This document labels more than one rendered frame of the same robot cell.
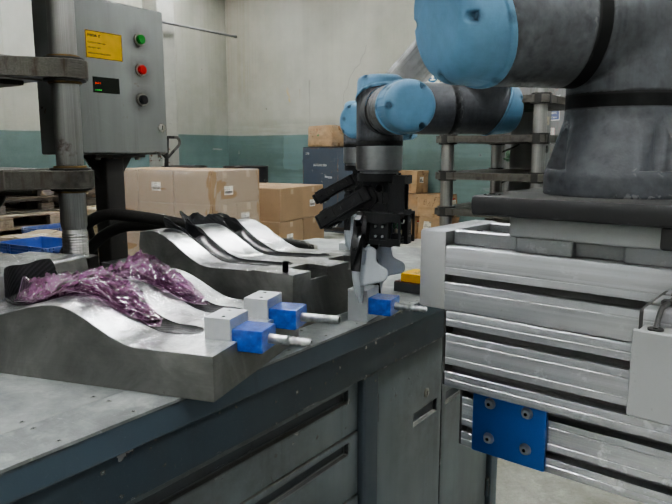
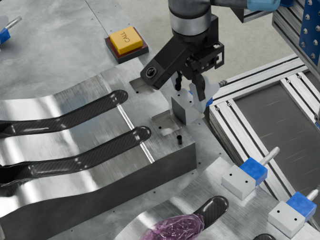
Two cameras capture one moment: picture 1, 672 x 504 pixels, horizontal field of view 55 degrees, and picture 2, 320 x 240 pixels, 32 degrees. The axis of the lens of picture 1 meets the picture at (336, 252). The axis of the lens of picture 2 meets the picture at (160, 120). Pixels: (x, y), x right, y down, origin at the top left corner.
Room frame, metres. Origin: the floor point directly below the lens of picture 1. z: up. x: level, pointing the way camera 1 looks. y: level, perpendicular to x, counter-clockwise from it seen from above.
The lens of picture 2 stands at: (0.69, 0.60, 1.74)
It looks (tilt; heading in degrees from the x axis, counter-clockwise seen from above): 52 degrees down; 304
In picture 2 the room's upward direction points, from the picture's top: 8 degrees counter-clockwise
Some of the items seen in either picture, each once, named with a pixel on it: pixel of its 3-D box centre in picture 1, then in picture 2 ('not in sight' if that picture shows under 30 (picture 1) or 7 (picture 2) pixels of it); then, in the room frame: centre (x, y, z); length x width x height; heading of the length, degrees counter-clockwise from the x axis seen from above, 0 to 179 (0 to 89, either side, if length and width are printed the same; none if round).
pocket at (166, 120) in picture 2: (308, 277); (168, 127); (1.05, 0.05, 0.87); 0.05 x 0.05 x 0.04; 54
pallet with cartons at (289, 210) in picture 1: (251, 222); not in sight; (6.30, 0.83, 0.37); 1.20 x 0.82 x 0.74; 62
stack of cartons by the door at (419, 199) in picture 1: (422, 204); not in sight; (7.93, -1.08, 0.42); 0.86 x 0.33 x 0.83; 54
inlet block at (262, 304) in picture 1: (294, 316); (255, 170); (0.86, 0.06, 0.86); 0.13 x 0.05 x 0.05; 72
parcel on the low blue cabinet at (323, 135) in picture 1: (326, 136); not in sight; (8.67, 0.13, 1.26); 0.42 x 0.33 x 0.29; 54
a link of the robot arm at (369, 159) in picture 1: (379, 160); (189, 14); (1.05, -0.07, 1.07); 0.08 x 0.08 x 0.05
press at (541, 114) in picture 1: (521, 156); not in sight; (5.57, -1.59, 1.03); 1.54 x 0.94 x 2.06; 144
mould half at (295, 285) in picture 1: (236, 261); (50, 154); (1.23, 0.20, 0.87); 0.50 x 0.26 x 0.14; 54
